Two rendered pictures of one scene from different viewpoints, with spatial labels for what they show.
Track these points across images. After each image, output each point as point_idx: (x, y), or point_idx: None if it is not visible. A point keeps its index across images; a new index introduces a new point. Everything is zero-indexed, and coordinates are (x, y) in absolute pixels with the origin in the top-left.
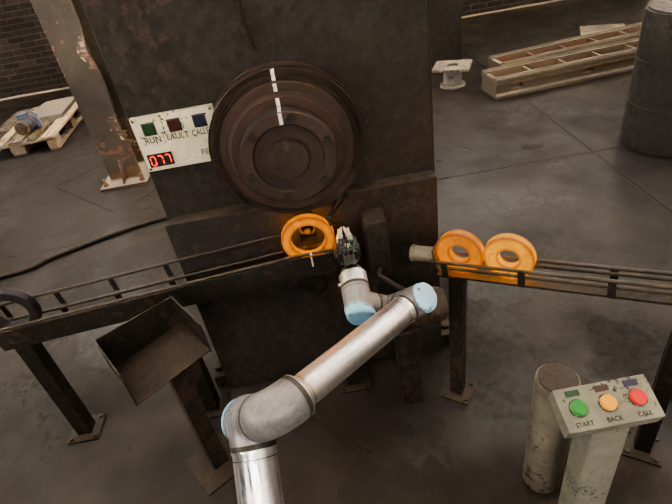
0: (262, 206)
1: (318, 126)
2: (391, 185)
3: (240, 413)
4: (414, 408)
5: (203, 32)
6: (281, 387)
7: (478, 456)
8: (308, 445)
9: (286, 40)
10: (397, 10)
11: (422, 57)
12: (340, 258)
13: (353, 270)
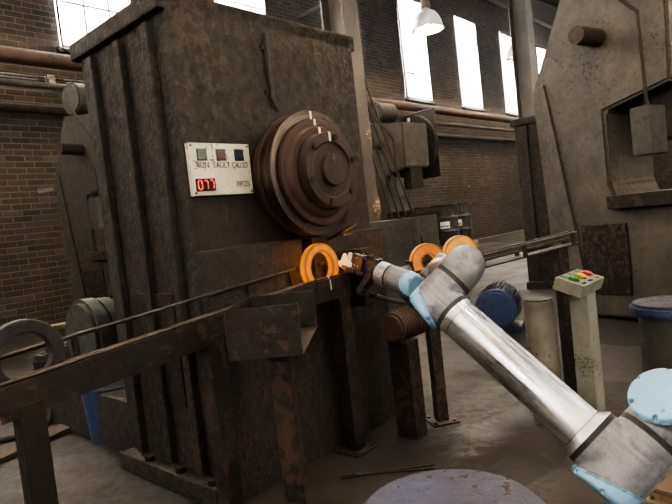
0: (299, 222)
1: (348, 148)
2: (357, 231)
3: (447, 267)
4: (427, 438)
5: (245, 91)
6: (462, 245)
7: (504, 434)
8: (376, 488)
9: (291, 111)
10: (345, 110)
11: (358, 143)
12: (362, 266)
13: (385, 262)
